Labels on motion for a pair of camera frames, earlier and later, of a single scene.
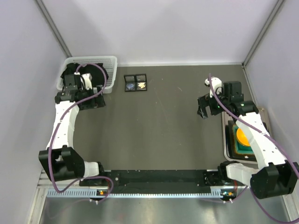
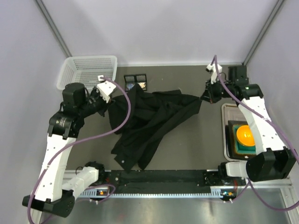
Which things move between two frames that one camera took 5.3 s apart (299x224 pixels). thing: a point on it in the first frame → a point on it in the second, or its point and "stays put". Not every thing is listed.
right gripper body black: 204,104 → 209,92
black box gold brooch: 141,82 stays put
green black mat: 235,150 stays put
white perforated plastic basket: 110,62 stays put
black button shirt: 96,73 → 153,113
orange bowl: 242,137 stays put
